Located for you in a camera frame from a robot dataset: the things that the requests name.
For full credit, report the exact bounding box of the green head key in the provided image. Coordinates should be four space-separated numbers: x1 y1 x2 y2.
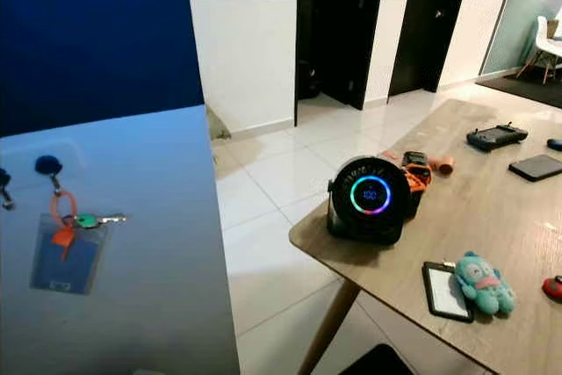
72 212 128 229

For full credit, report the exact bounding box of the red small object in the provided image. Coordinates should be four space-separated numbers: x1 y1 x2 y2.
541 275 562 304

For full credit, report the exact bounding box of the black tablet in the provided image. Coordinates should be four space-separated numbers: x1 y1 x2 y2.
508 154 562 184

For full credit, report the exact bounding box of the black doorway frame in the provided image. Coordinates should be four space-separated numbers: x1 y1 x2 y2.
293 0 388 126

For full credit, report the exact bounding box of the black handheld controller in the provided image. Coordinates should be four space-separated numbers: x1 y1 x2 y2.
466 122 530 153

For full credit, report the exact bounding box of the orange black handheld tool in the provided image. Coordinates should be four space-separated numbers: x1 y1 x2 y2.
400 150 456 193

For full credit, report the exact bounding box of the black closed door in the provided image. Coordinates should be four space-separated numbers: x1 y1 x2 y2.
387 0 477 97

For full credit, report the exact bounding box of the wooden table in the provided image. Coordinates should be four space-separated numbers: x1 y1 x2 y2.
288 97 562 375

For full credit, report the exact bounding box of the black round speaker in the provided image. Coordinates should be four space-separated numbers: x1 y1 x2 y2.
326 155 422 247

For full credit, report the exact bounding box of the teal plush toy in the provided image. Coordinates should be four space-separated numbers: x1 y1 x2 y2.
453 249 517 317

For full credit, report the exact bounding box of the black rounded floor mat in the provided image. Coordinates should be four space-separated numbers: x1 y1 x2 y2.
338 343 414 375

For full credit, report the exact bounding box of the orange loop strap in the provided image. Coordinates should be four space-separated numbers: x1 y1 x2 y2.
49 191 78 263

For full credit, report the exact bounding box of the dark floor carpet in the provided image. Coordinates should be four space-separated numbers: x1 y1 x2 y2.
477 74 562 112

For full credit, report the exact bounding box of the white chair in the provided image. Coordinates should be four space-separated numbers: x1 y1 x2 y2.
515 15 562 85

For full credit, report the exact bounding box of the clear card holder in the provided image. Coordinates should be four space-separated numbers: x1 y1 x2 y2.
29 213 111 297

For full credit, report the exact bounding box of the dark card holder white card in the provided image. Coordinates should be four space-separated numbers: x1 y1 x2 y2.
421 260 476 324

